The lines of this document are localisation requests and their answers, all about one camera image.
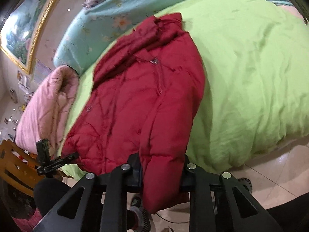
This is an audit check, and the red puffer jacket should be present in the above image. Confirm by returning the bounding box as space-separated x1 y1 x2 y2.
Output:
61 13 205 214

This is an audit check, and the wooden chair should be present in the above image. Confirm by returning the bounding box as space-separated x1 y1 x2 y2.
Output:
1 140 45 197

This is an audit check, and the light green bed sheet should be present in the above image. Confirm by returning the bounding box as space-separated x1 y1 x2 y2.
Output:
59 0 308 172

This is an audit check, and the gold framed landscape painting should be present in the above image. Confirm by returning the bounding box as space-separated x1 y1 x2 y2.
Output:
1 0 59 74

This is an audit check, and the teal floral quilt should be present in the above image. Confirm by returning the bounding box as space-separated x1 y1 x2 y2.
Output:
53 0 293 75

